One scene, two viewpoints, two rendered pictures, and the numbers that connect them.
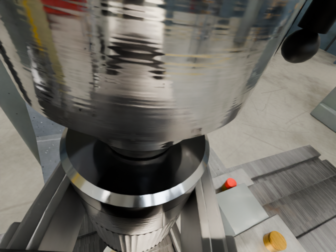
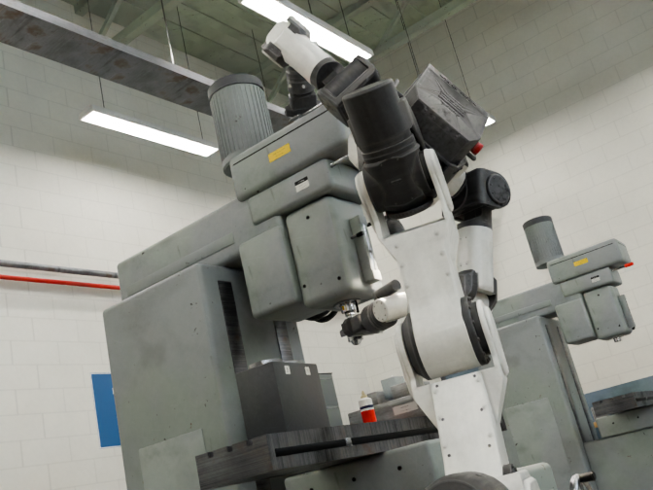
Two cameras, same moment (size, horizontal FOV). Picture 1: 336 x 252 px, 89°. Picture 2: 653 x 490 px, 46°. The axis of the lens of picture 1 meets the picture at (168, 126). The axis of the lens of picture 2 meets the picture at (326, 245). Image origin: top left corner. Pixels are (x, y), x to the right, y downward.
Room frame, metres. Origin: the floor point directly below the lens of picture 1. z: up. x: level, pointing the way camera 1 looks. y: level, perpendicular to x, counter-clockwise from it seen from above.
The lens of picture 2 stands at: (-2.01, 1.09, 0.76)
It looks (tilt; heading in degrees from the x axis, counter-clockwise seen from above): 18 degrees up; 333
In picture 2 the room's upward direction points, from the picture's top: 13 degrees counter-clockwise
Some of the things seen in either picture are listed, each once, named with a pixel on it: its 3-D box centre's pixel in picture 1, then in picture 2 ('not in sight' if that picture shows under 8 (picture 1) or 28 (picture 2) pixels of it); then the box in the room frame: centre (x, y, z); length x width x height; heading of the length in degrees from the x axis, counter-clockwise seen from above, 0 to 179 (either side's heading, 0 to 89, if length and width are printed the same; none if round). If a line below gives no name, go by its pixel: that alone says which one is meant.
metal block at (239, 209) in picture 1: (232, 213); (394, 387); (0.11, -0.12, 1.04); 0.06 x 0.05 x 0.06; 121
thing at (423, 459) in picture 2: not in sight; (389, 475); (0.04, 0.01, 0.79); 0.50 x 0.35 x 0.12; 29
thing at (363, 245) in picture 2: not in sight; (364, 249); (-0.06, -0.04, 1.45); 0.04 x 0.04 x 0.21; 29
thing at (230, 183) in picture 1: (228, 186); not in sight; (0.15, -0.12, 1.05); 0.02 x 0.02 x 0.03
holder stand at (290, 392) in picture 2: not in sight; (284, 401); (-0.11, 0.34, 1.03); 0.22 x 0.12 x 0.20; 126
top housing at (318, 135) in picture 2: not in sight; (308, 158); (0.05, 0.02, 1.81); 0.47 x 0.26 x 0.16; 29
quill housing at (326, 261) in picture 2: not in sight; (333, 255); (0.04, 0.01, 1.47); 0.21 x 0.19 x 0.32; 119
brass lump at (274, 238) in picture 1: (274, 241); not in sight; (0.08, -0.18, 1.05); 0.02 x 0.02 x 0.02
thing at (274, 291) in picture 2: not in sight; (289, 275); (0.21, 0.10, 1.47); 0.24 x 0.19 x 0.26; 119
